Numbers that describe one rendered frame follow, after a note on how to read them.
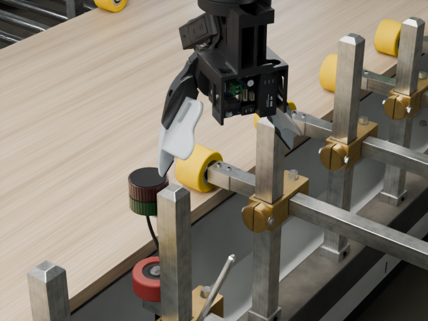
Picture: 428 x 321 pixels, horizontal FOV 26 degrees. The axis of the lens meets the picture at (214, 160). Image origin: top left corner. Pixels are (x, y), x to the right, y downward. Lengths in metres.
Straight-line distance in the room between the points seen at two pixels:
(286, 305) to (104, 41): 0.90
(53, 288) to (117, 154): 0.70
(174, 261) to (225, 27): 0.56
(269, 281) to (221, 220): 0.27
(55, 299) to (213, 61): 0.43
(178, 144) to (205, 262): 0.97
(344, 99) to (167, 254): 0.50
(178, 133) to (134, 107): 1.07
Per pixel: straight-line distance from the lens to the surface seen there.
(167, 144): 0.95
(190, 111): 0.93
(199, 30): 0.94
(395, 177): 2.04
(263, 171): 1.53
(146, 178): 1.35
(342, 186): 1.79
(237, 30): 0.86
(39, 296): 1.19
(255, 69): 0.88
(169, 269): 1.40
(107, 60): 2.23
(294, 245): 2.06
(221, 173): 1.65
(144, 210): 1.35
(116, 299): 1.69
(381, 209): 2.06
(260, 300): 1.69
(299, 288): 1.81
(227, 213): 1.89
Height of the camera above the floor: 1.83
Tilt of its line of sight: 31 degrees down
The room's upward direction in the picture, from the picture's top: straight up
